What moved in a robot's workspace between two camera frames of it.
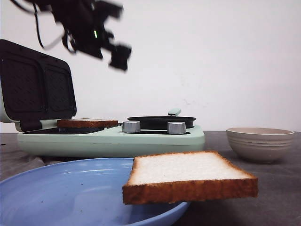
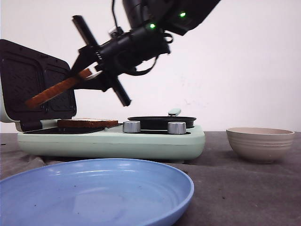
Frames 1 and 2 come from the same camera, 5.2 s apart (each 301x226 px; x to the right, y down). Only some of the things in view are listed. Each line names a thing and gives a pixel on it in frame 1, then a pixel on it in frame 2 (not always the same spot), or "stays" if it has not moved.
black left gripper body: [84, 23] -> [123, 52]
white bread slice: [186, 176] -> [59, 90]
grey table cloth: [277, 202] stays
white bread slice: [84, 122] stays
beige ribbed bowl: [259, 145] stays
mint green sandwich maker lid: [35, 84] stays
